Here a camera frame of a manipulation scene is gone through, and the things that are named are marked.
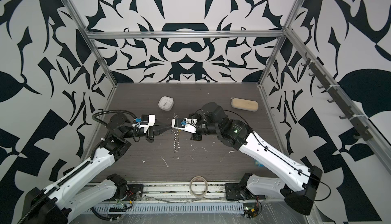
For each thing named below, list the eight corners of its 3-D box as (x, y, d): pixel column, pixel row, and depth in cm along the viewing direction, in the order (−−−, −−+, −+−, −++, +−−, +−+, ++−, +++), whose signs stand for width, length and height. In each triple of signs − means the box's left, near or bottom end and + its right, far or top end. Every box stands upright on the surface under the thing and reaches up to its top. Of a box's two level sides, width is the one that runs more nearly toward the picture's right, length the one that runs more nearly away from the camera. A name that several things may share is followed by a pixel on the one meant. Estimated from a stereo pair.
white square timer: (158, 108, 109) (156, 103, 105) (164, 99, 114) (163, 94, 110) (169, 112, 107) (168, 107, 103) (175, 102, 112) (174, 98, 108)
